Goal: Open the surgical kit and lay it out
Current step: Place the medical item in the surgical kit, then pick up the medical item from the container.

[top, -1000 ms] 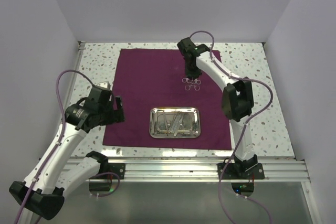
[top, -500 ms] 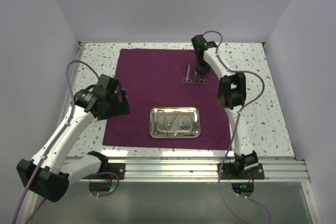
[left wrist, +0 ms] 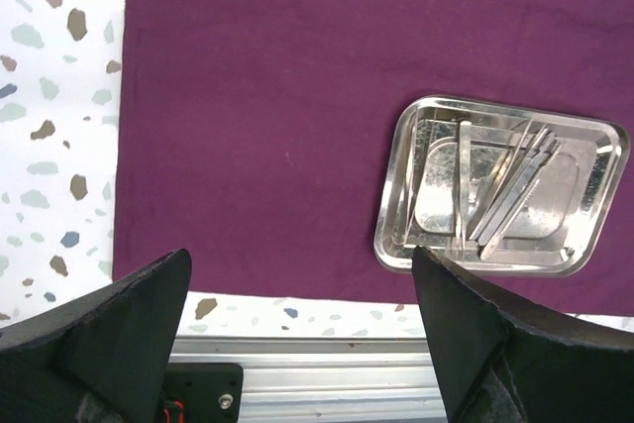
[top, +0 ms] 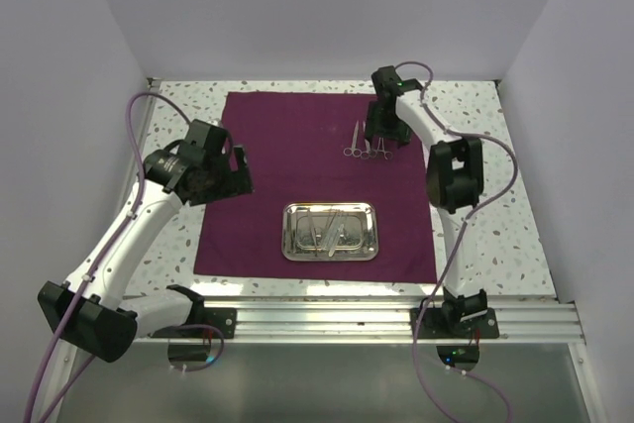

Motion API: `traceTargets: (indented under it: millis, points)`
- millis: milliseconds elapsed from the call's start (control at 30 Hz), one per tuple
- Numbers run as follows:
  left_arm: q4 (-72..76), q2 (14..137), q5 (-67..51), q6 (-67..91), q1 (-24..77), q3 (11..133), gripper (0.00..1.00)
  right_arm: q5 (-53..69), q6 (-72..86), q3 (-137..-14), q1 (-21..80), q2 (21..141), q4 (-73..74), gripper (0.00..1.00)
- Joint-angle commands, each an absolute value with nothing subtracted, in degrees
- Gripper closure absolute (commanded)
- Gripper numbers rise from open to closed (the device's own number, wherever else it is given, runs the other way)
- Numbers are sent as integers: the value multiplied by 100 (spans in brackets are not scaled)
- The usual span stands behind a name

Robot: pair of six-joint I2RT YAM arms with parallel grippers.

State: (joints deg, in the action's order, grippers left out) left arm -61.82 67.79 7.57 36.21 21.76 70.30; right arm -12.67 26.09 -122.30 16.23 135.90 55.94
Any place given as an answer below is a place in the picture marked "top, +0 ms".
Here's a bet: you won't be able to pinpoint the steel hemostat clamp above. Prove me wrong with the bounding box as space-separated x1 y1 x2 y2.
374 138 393 160

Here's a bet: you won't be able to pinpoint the steel scissors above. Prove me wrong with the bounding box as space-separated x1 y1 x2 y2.
361 139 377 159
343 122 363 159

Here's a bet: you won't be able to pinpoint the purple cloth wrap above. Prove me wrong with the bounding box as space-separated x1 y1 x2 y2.
194 92 436 283

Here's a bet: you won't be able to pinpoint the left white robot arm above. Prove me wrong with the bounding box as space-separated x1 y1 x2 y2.
38 120 254 363

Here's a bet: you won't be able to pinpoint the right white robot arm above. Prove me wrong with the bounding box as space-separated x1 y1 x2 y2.
364 65 488 337

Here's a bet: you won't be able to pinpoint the steel instrument tray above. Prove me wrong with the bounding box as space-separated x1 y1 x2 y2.
281 202 378 263

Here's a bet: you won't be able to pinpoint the steel forceps in tray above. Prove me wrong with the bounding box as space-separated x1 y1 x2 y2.
306 212 325 252

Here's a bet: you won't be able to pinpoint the steel tweezers in tray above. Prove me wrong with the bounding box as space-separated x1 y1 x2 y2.
320 209 344 252

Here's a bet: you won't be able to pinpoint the aluminium left rail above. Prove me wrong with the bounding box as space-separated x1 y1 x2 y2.
73 76 160 305

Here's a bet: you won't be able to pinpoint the aluminium rail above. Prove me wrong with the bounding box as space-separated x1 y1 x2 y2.
63 296 585 345
73 76 160 305

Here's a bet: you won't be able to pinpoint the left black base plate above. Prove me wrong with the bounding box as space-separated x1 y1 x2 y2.
189 306 238 339

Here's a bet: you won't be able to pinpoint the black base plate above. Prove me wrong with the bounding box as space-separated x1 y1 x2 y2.
189 306 238 339
409 292 500 340

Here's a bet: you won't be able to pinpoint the aluminium front rail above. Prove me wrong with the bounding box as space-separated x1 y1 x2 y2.
63 296 585 345

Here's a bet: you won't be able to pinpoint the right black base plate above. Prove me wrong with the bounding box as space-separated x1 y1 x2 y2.
409 292 500 340

